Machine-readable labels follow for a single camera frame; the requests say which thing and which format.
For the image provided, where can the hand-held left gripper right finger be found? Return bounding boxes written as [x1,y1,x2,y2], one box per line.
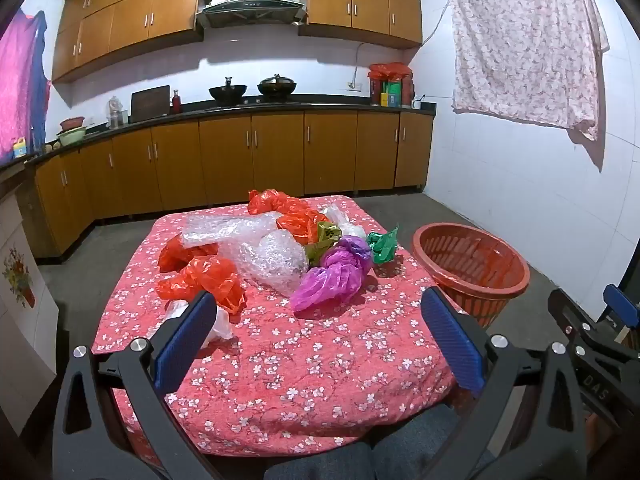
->
[421,287,588,480]

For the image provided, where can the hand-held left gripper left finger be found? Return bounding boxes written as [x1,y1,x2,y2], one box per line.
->
[52,290,223,480]

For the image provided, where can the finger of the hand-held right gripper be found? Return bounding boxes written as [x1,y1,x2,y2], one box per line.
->
[604,284,640,346]
[547,287,601,358]

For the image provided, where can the white plastic bag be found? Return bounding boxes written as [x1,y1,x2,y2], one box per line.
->
[165,300,234,347]

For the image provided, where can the orange plastic basket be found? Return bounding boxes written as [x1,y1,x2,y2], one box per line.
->
[412,222,531,331]

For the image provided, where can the red plastic bag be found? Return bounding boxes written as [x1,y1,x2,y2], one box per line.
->
[248,189,303,216]
[158,233,221,273]

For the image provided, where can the clear bubble wrap sheet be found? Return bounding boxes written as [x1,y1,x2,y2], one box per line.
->
[181,212,282,261]

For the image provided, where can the bubble wrap bundle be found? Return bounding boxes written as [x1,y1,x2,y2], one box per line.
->
[219,230,310,299]

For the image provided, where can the purple plastic bag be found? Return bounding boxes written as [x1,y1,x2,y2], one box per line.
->
[290,235,374,314]

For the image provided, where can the olive green plastic bag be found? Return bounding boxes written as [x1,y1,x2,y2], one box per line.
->
[303,221,343,267]

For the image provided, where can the large orange-red plastic bag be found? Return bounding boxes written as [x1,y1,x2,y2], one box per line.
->
[276,211,329,247]

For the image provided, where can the red floral tablecloth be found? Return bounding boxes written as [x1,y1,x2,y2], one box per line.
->
[91,195,488,461]

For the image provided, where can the white cabinet with flower sticker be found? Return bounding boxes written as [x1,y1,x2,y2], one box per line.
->
[0,180,62,437]

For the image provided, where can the wooden lower kitchen cabinets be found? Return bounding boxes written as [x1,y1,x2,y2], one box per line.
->
[25,102,437,261]

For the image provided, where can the green basin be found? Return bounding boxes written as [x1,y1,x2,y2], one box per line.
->
[56,127,89,147]

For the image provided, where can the glass jar with plastic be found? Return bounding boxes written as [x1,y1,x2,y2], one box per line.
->
[107,96,126,130]

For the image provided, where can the dark wooden cutting board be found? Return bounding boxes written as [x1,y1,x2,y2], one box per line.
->
[131,86,171,122]

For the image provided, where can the pale floral hanging cloth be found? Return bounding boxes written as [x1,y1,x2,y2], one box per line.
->
[445,0,611,142]

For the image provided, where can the black wok with lid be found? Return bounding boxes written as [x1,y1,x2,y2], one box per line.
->
[257,74,299,101]

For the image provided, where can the red bag over bottles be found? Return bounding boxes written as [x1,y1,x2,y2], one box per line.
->
[368,62,415,106]

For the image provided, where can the pink and blue hanging cloth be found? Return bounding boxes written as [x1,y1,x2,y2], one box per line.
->
[0,10,52,164]

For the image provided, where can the wooden upper cabinet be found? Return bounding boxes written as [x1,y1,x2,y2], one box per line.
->
[299,0,424,50]
[52,0,204,84]

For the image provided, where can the white wall cable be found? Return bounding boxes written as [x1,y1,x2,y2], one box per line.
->
[422,0,451,47]
[353,41,367,86]

